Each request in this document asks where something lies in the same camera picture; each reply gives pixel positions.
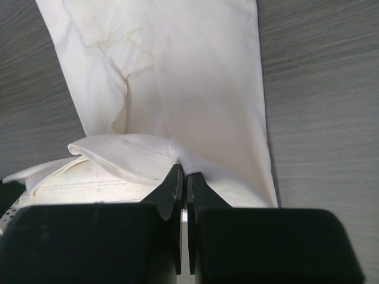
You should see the cream white t shirt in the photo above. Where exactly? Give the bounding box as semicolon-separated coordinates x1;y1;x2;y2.
4;1;278;210

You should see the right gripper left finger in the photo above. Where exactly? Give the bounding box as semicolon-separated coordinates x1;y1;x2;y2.
1;164;182;283

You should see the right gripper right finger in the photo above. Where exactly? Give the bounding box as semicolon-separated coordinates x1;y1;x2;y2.
187;173;365;283

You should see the white plastic laundry basket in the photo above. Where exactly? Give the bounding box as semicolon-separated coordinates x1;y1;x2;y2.
0;205;18;235

